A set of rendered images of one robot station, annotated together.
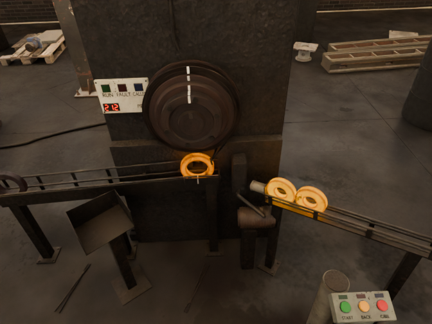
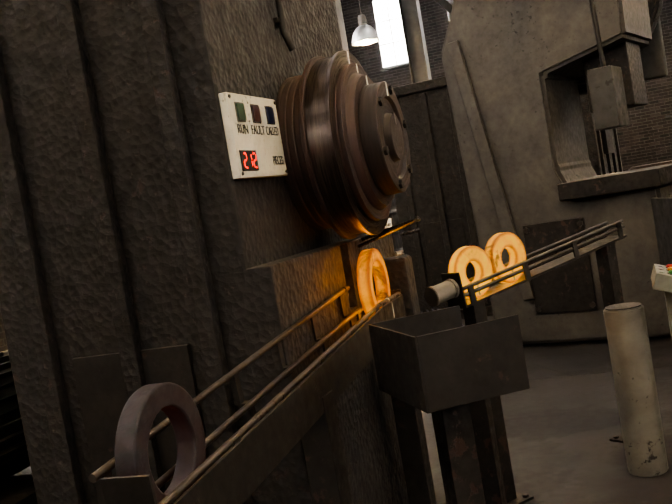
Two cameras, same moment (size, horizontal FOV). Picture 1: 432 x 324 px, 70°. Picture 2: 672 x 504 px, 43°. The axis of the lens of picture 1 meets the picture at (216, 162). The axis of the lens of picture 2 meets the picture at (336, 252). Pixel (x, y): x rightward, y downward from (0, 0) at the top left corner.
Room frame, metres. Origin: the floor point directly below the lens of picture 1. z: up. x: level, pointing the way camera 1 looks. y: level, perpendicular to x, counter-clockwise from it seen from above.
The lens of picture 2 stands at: (0.65, 2.21, 0.97)
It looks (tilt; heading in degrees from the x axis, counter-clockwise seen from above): 3 degrees down; 290
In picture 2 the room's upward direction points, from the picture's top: 10 degrees counter-clockwise
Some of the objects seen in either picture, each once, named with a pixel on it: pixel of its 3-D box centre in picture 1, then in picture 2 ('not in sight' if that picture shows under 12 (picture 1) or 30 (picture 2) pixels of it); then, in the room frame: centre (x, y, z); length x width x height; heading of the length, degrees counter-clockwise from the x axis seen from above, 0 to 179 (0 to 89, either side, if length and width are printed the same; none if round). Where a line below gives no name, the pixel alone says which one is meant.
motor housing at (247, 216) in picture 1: (254, 238); (477, 426); (1.18, -0.23, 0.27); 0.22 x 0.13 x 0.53; 90
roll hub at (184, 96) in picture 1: (191, 121); (387, 138); (1.22, 0.10, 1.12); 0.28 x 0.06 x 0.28; 90
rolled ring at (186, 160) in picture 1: (197, 167); (374, 285); (1.32, 0.11, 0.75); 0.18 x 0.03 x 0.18; 91
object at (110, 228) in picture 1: (114, 253); (468, 500); (1.04, 0.60, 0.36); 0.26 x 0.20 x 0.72; 125
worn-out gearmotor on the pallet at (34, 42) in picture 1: (36, 42); not in sight; (5.20, 2.86, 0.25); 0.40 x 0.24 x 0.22; 0
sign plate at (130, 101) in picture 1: (125, 96); (255, 137); (1.42, 0.45, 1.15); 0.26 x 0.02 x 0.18; 90
